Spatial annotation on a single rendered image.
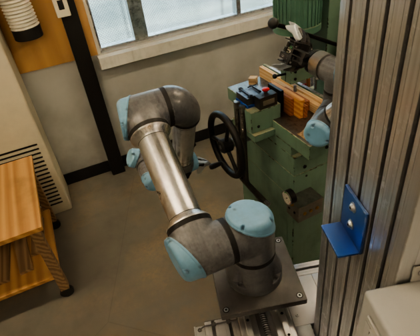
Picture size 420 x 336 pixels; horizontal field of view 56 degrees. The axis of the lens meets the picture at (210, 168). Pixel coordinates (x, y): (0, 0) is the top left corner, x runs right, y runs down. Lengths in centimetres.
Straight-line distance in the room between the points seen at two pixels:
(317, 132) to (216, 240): 39
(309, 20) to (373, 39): 98
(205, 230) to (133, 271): 139
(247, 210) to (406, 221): 49
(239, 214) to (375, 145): 46
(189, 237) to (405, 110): 58
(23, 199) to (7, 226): 19
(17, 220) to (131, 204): 89
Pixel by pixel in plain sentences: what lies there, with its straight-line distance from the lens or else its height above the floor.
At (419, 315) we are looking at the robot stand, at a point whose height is 123.
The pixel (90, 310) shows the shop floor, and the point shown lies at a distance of 222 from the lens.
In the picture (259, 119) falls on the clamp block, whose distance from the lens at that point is 154.
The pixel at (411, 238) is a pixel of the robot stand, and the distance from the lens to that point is 55.
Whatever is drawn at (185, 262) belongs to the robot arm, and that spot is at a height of 102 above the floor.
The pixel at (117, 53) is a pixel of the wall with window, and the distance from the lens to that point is 265.
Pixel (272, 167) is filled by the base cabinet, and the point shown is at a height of 66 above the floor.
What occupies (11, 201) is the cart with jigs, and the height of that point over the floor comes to 53.
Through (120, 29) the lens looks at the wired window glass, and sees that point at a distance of 275.
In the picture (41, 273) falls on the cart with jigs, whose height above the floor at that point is 18.
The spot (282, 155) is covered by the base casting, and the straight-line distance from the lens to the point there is 161.
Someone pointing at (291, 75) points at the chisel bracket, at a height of 104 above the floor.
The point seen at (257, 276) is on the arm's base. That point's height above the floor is 88.
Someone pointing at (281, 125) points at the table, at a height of 90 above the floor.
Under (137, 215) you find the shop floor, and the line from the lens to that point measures 259.
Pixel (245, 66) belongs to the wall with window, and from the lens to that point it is 307.
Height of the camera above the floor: 171
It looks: 37 degrees down
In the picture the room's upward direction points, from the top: 8 degrees counter-clockwise
